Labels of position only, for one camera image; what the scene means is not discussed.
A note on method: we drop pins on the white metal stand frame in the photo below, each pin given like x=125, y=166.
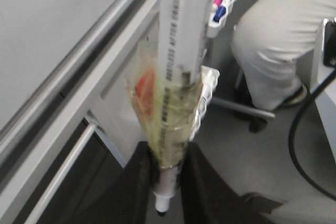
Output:
x=77, y=105

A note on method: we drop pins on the person in beige trousers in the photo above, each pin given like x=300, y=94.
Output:
x=267, y=42

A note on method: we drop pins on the white black whiteboard marker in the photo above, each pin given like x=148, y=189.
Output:
x=177, y=89

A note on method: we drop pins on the office chair base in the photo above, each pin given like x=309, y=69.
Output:
x=243, y=108

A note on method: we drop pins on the blue marker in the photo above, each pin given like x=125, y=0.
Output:
x=221, y=11

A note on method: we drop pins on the white cabinet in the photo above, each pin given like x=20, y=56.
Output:
x=325, y=101

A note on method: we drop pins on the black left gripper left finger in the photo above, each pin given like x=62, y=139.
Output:
x=103, y=192

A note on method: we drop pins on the whiteboard with aluminium frame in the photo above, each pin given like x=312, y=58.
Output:
x=36, y=36

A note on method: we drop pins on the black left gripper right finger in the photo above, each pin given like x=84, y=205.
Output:
x=206, y=198

